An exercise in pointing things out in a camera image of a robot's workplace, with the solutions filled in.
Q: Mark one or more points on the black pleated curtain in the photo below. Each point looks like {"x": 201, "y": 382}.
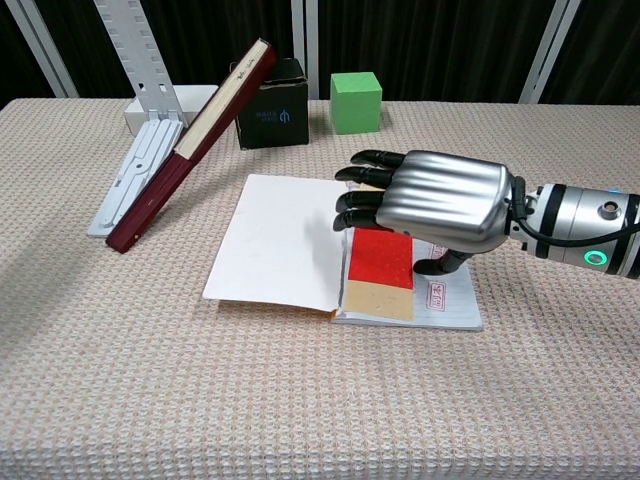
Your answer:
{"x": 425, "y": 45}

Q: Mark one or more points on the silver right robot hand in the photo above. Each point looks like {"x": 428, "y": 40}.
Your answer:
{"x": 445, "y": 195}

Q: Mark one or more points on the red and tan bookmark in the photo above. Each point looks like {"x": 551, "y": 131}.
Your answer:
{"x": 380, "y": 265}

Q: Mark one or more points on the white plastic folding bookstand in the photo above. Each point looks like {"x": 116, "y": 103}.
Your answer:
{"x": 135, "y": 160}

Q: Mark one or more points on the black cardboard box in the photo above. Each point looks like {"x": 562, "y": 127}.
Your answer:
{"x": 272, "y": 117}

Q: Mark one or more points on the beige waffle tablecloth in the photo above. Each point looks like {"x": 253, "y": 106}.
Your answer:
{"x": 200, "y": 400}

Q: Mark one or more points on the yellow cream Lexicon notebook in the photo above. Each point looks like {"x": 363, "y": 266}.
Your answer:
{"x": 275, "y": 240}

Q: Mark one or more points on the white frame post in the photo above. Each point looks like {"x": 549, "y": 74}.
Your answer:
{"x": 547, "y": 50}
{"x": 305, "y": 40}
{"x": 45, "y": 50}

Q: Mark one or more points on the maroon hardcover book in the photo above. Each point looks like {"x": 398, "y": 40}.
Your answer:
{"x": 160, "y": 200}

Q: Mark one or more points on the white cardboard box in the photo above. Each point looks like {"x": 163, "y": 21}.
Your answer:
{"x": 195, "y": 100}

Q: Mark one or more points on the green cube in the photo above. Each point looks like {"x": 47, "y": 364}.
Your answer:
{"x": 355, "y": 105}

